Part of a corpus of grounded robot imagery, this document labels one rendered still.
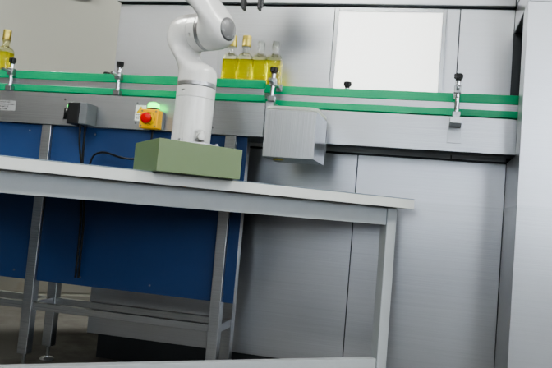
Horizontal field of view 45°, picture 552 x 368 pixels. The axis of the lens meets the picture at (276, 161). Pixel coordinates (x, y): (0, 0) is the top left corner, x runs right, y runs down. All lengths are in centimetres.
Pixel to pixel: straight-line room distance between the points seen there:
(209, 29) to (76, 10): 284
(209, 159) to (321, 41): 94
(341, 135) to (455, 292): 72
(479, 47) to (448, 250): 78
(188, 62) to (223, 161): 33
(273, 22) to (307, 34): 15
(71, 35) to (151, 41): 188
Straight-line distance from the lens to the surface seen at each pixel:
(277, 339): 272
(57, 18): 480
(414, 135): 243
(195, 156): 194
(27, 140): 280
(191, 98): 205
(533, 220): 226
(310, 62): 270
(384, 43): 269
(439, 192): 262
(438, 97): 247
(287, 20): 276
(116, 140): 261
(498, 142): 243
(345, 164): 264
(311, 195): 215
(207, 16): 206
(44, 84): 280
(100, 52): 481
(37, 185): 193
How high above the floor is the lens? 66
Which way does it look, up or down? 4 degrees up
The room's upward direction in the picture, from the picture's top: 5 degrees clockwise
